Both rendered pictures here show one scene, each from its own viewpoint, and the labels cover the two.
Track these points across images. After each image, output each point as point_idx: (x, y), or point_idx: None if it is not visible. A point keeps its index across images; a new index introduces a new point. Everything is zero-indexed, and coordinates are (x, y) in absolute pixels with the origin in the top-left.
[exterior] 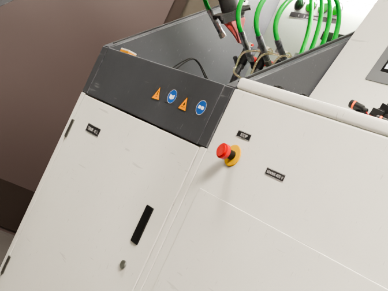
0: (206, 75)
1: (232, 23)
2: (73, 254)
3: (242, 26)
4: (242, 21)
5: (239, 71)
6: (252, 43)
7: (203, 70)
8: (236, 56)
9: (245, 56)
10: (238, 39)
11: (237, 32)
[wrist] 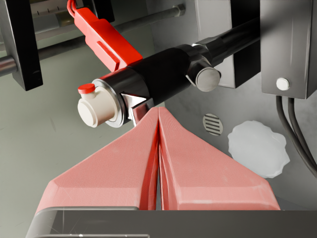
0: (290, 134)
1: (254, 177)
2: None
3: (122, 148)
4: (104, 175)
5: (195, 45)
6: (79, 103)
7: (303, 151)
8: (201, 76)
9: (155, 63)
10: (172, 115)
11: (182, 131)
